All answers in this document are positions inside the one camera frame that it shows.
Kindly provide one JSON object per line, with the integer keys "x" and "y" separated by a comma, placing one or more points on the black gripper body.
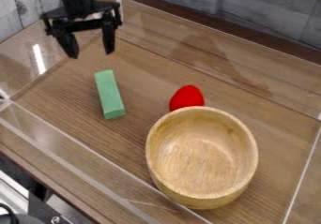
{"x": 73, "y": 17}

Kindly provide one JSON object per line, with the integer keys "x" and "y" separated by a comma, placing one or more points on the black metal mount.
{"x": 44, "y": 212}

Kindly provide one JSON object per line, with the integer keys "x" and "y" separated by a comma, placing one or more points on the green rectangular block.
{"x": 109, "y": 93}

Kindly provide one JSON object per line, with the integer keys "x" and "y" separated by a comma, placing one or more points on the clear acrylic corner bracket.
{"x": 106, "y": 7}

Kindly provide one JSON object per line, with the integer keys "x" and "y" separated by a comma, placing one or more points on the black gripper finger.
{"x": 109, "y": 28}
{"x": 68, "y": 41}

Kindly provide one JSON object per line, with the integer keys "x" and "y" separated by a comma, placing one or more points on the light wooden bowl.
{"x": 203, "y": 157}

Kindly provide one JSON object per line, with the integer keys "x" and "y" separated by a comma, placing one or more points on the red egg-shaped ball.
{"x": 187, "y": 97}

